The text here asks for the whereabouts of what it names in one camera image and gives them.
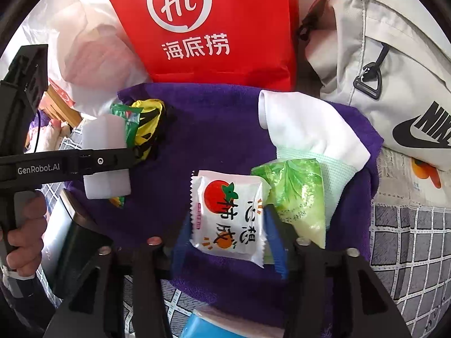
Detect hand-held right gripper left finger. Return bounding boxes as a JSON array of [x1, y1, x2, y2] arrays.
[[42, 215, 193, 338]]

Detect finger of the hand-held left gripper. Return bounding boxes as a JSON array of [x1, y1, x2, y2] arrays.
[[78, 147, 142, 177]]

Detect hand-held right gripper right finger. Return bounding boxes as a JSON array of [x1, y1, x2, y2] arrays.
[[264, 204, 413, 338]]

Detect white sponge block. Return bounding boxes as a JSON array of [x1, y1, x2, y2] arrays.
[[82, 114, 132, 199]]

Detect green snack packet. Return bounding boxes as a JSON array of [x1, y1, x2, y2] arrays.
[[109, 102, 143, 208]]

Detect white tomato print packet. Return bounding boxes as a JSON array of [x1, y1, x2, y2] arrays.
[[189, 170, 271, 268]]

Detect light green tissue packet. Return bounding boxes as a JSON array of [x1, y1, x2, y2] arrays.
[[251, 158, 326, 250]]

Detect yellow mesh pouch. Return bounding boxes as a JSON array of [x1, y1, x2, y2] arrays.
[[130, 99, 177, 159]]

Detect purple towel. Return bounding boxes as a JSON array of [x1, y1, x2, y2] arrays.
[[67, 83, 384, 338]]

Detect white sock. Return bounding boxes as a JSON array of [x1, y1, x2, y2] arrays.
[[258, 90, 371, 229]]

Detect person's left hand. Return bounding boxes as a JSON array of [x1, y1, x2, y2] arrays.
[[7, 195, 46, 276]]

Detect wooden bed headboard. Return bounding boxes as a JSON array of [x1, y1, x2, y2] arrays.
[[44, 84, 83, 127]]

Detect white plastic shopping bag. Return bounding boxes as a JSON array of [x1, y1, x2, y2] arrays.
[[21, 0, 152, 117]]

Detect dark tea tin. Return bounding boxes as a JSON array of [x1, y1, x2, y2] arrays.
[[42, 189, 115, 289]]

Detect blue tissue pack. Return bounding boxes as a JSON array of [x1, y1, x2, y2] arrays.
[[183, 308, 247, 338]]

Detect grey checked tablecloth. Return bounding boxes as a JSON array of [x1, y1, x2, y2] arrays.
[[35, 127, 451, 338]]

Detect red paper shopping bag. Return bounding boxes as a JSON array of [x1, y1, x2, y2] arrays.
[[97, 0, 300, 94]]

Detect grey fabric waist bag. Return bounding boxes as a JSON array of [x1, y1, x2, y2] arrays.
[[296, 0, 451, 173]]

